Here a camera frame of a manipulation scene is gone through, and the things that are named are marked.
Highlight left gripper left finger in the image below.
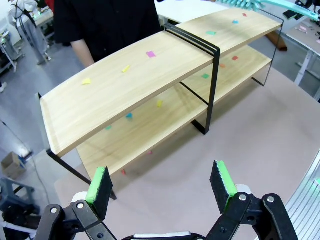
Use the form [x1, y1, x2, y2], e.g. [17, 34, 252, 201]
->
[34, 166, 118, 240]

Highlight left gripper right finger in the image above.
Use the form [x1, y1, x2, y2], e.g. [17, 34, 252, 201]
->
[204, 160, 300, 240]

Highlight teal microfibre duster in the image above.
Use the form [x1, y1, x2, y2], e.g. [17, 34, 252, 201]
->
[216, 0, 320, 22]

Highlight person's right forearm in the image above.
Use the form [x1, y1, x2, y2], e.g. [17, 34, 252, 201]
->
[70, 38, 96, 68]

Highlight grey metal stand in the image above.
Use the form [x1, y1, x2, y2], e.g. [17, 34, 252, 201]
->
[0, 177, 42, 240]

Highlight long wooden two-tier shelf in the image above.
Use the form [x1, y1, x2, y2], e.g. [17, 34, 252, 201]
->
[37, 23, 221, 201]

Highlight small cardboard box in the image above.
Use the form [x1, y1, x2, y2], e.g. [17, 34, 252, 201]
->
[1, 151, 27, 179]

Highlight brown curved object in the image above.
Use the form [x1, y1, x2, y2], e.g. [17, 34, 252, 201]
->
[264, 32, 288, 53]

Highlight short wooden two-tier shelf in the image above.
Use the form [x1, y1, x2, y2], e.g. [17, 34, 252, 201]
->
[163, 7, 285, 106]

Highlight white metal workbench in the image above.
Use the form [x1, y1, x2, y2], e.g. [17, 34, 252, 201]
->
[0, 32, 26, 75]

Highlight person in black shirt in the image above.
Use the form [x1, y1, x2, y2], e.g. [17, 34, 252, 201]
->
[53, 0, 163, 63]

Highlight grey side table white legs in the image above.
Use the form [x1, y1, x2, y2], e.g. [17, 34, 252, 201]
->
[282, 13, 320, 103]

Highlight bystander in light clothes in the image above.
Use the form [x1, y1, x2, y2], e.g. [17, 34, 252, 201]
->
[7, 0, 52, 66]

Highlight white background table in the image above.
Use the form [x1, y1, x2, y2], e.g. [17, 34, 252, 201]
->
[154, 0, 230, 26]

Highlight green black block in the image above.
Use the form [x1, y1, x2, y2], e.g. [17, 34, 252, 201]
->
[284, 10, 302, 21]

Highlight aluminium profile base plate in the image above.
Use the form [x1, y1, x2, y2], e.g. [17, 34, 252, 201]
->
[284, 149, 320, 240]

